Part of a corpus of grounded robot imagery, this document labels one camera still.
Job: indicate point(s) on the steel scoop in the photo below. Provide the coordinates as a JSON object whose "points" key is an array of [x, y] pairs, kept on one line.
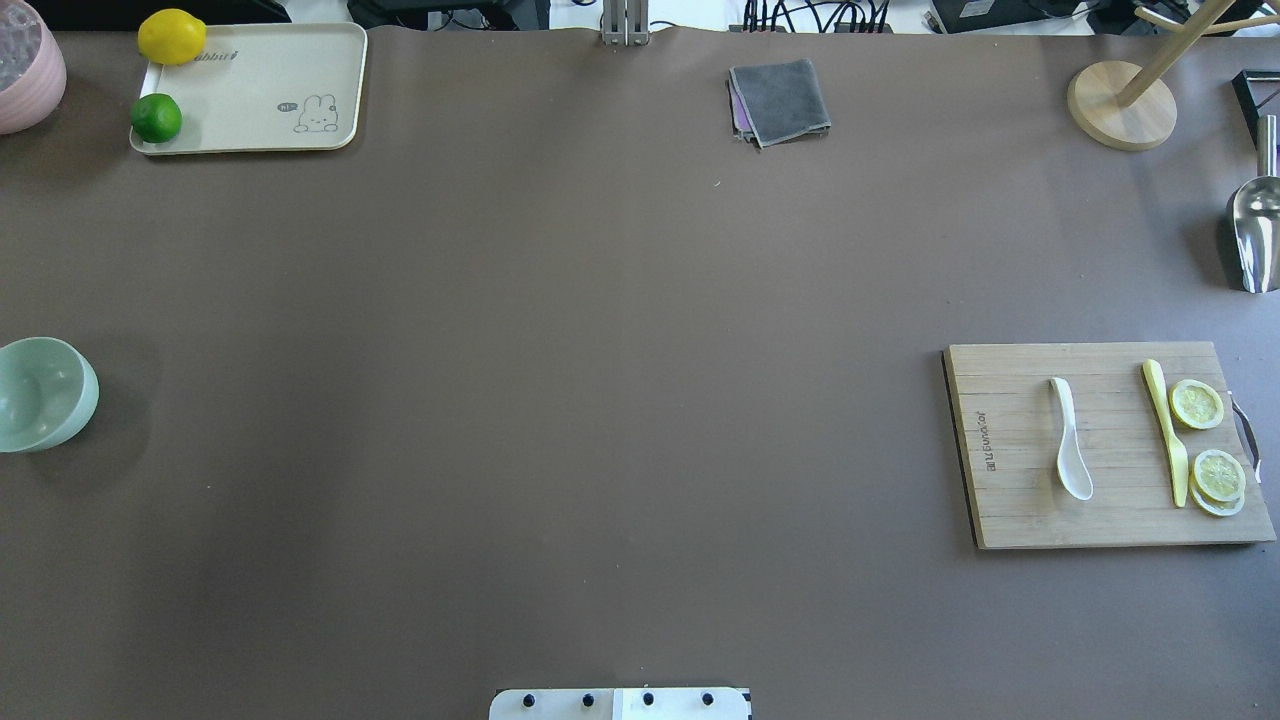
{"points": [[1254, 212]]}

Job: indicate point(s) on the light green bowl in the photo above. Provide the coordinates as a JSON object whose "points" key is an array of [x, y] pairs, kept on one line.
{"points": [[49, 392]]}

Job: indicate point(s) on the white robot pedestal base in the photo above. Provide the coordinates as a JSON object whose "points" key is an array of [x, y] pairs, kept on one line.
{"points": [[694, 702]]}

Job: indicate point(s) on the pink bowl with ice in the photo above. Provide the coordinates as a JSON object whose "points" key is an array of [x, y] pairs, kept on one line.
{"points": [[33, 72]]}

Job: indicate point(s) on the cream tray with bunny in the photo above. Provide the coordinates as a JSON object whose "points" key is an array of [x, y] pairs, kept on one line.
{"points": [[264, 87]]}

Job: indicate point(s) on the lemon slice near knife handle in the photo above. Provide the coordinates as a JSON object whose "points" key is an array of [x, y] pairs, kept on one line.
{"points": [[1196, 404]]}

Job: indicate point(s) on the lemon slice near knife blade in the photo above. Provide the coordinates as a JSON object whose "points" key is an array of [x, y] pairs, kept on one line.
{"points": [[1217, 483]]}

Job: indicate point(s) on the aluminium frame post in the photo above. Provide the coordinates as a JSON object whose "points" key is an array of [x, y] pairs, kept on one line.
{"points": [[625, 23]]}

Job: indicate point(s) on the white ceramic spoon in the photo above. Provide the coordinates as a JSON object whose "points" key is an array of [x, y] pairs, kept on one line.
{"points": [[1074, 475]]}

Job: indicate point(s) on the green lime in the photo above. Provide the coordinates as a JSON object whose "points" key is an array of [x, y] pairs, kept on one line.
{"points": [[156, 118]]}

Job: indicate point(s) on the wooden mug tree stand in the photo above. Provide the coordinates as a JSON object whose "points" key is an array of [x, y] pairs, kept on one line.
{"points": [[1129, 108]]}

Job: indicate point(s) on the yellow lemon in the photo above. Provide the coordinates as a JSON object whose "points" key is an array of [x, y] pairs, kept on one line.
{"points": [[171, 36]]}

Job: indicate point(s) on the grey folded cloth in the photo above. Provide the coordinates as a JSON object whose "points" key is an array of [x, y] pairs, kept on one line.
{"points": [[777, 103]]}

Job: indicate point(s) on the bamboo cutting board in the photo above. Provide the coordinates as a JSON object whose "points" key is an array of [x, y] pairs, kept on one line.
{"points": [[1008, 428]]}

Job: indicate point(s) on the yellow plastic knife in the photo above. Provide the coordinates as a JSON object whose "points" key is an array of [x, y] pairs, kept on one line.
{"points": [[1176, 452]]}

